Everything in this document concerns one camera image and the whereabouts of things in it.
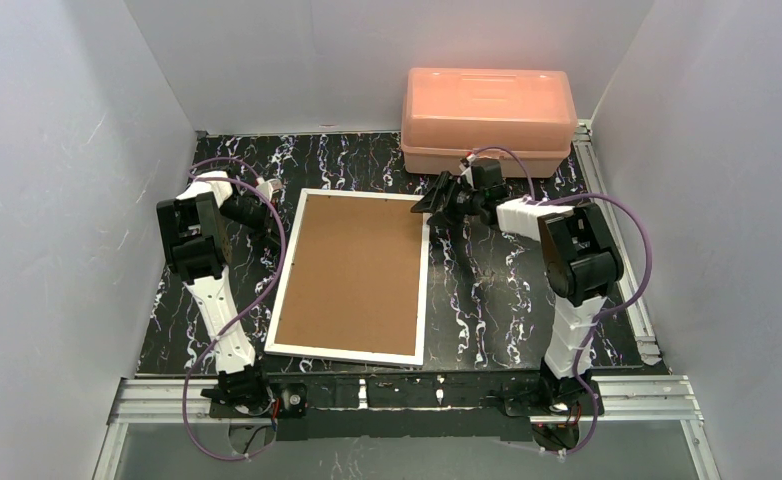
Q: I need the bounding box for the brown backing board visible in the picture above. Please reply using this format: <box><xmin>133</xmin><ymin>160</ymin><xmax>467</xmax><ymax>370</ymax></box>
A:
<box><xmin>273</xmin><ymin>195</ymin><xmax>425</xmax><ymax>357</ymax></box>

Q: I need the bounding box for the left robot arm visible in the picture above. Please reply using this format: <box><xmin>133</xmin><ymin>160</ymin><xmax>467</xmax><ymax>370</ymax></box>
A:
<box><xmin>156</xmin><ymin>171</ymin><xmax>282</xmax><ymax>374</ymax></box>

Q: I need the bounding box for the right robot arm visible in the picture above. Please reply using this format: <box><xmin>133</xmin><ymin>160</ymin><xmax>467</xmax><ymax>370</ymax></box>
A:
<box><xmin>411</xmin><ymin>156</ymin><xmax>624</xmax><ymax>381</ymax></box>

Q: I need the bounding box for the pink plastic storage box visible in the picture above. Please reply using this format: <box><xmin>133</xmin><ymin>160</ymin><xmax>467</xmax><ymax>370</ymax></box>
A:
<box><xmin>400</xmin><ymin>67</ymin><xmax>578</xmax><ymax>178</ymax></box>

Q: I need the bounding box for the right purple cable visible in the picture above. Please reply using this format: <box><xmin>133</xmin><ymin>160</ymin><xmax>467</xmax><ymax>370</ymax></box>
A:
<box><xmin>460</xmin><ymin>146</ymin><xmax>655</xmax><ymax>458</ymax></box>

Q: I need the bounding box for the aluminium rail base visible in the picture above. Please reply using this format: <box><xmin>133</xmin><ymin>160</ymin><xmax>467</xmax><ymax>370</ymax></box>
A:
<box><xmin>109</xmin><ymin>370</ymin><xmax>704</xmax><ymax>441</ymax></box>

